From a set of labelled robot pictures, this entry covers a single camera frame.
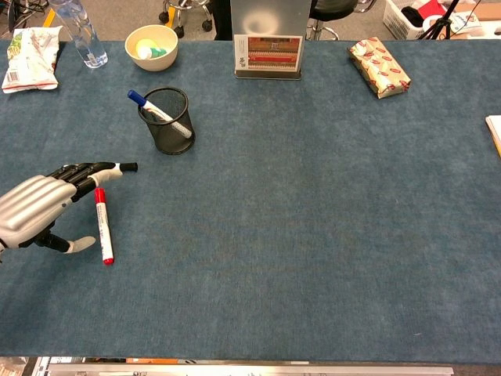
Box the cream bowl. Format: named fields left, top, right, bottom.
left=124, top=23, right=179, bottom=73

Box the black seat stool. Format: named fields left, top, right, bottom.
left=307, top=0, right=359, bottom=42

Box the red whiteboard marker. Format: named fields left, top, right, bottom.
left=94, top=187, right=115, bottom=266

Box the chrome wheeled stool base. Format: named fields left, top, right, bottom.
left=158, top=0, right=214, bottom=39

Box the clear plastic water bottle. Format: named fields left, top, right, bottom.
left=49, top=0, right=109, bottom=70

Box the cardboard box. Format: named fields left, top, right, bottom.
left=456, top=0, right=501, bottom=23

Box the blue whiteboard marker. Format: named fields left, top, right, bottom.
left=127, top=89, right=193, bottom=139

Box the black mesh pen holder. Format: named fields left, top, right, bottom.
left=137, top=86, right=196, bottom=156

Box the aluminium rail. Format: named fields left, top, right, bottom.
left=49, top=362, right=455, bottom=376

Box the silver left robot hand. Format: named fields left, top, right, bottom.
left=0, top=161, right=121, bottom=255

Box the brown box with label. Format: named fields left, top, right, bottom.
left=229, top=0, right=313, bottom=81

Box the white printed snack bag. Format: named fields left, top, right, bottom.
left=1, top=25, right=63, bottom=95

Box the green and white bottle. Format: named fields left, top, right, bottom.
left=137, top=45, right=168, bottom=60

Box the black tripod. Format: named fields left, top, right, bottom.
left=420, top=0, right=461, bottom=41

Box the person in black trousers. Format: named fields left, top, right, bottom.
left=211, top=0, right=234, bottom=42

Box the gold and red wrapped package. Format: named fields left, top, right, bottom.
left=347, top=36, right=413, bottom=100

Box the black whiteboard marker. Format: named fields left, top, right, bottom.
left=110, top=161, right=139, bottom=175

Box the white plastic basket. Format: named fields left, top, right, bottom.
left=382, top=0, right=451, bottom=41

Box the yellow ball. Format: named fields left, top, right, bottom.
left=135, top=38, right=158, bottom=56

